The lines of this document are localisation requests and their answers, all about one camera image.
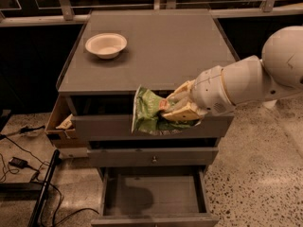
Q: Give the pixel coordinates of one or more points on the white paper bowl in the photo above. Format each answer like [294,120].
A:
[106,45]

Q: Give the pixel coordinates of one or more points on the green jalapeno chip bag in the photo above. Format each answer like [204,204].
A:
[147,113]

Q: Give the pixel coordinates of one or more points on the grey drawer cabinet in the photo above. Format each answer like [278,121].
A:
[164,49]

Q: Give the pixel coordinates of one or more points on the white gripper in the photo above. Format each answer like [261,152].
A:
[208,91]

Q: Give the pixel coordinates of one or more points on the grey middle drawer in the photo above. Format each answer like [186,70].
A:
[121,157]

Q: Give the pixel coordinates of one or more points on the grey top drawer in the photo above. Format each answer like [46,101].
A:
[119,127]

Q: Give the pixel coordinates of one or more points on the metal window railing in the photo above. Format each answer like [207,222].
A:
[53,12]

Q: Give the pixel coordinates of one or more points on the black plug with cable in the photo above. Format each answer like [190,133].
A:
[22,130]

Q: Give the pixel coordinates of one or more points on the black power adapter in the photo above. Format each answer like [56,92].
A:
[17,162]

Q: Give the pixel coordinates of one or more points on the open cardboard box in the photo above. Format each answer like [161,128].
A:
[65,140]

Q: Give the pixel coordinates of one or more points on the grey drawer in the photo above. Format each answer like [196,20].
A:
[121,157]
[119,127]
[161,196]

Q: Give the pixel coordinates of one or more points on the grey bottom drawer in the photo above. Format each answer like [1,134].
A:
[161,196]

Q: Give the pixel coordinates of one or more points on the black metal bar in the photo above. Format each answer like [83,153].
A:
[44,185]

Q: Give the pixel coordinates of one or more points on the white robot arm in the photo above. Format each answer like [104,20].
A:
[276,74]

